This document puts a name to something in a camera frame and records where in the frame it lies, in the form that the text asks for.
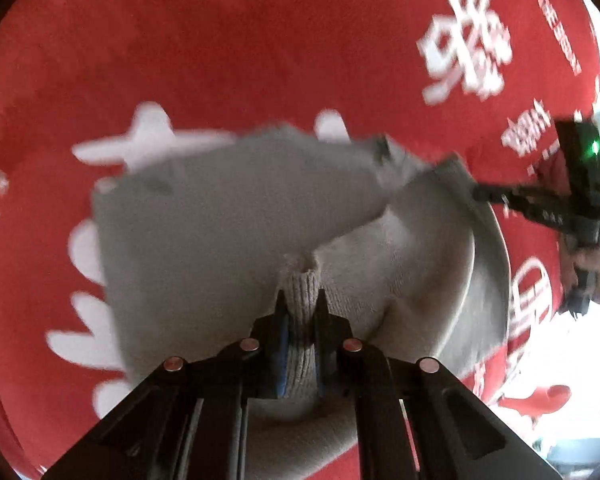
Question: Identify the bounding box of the red blanket with white characters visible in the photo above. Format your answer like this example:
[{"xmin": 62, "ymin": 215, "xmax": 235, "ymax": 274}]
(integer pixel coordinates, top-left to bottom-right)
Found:
[{"xmin": 0, "ymin": 0, "xmax": 600, "ymax": 479}]

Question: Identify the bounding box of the grey knitted small garment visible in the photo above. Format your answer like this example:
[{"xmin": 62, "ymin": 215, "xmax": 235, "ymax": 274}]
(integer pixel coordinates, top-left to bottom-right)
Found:
[{"xmin": 93, "ymin": 126, "xmax": 510, "ymax": 479}]

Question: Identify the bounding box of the person's right hand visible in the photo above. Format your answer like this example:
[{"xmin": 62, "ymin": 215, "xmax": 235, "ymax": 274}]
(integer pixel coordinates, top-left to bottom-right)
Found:
[{"xmin": 558, "ymin": 236, "xmax": 600, "ymax": 304}]

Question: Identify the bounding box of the red pillow with white print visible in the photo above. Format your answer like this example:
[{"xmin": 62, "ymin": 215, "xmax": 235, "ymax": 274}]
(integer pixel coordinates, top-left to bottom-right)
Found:
[{"xmin": 498, "ymin": 385, "xmax": 571, "ymax": 418}]

